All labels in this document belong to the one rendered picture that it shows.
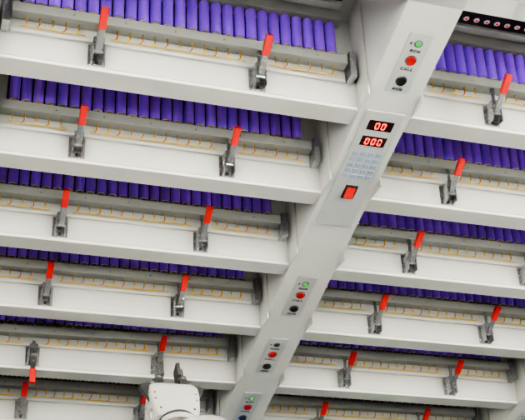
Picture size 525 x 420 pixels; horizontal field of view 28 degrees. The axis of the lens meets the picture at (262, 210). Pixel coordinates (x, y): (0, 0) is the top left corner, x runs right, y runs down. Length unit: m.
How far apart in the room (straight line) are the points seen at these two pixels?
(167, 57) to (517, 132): 0.64
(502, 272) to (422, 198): 0.33
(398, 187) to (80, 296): 0.67
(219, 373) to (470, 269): 0.59
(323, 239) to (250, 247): 0.15
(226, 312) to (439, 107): 0.64
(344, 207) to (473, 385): 0.78
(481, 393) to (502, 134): 0.85
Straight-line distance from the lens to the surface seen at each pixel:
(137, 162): 1.83
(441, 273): 2.17
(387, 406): 2.65
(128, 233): 1.98
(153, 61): 1.71
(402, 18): 1.68
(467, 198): 2.04
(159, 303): 2.15
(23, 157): 1.81
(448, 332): 2.36
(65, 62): 1.68
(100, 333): 2.28
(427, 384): 2.51
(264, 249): 2.04
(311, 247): 2.01
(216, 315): 2.17
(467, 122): 1.87
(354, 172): 1.87
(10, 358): 2.26
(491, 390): 2.59
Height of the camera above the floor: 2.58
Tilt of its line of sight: 42 degrees down
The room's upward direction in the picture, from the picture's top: 22 degrees clockwise
